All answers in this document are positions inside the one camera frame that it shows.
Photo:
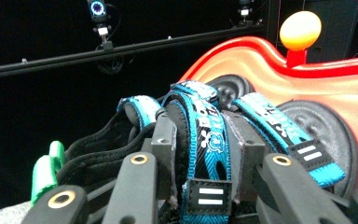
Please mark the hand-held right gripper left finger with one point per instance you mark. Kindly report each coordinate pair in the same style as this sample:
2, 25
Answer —
164, 146

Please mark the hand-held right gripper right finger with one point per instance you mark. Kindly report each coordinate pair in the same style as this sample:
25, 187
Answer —
248, 149

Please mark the red plastic shelf top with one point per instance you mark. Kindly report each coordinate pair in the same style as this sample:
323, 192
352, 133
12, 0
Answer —
323, 81

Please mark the black horizontal bar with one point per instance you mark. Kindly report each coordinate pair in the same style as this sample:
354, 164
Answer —
121, 51

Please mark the small black camera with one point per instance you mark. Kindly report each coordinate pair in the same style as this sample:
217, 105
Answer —
245, 11

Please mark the yellow ball on red post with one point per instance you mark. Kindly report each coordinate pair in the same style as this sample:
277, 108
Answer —
338, 25

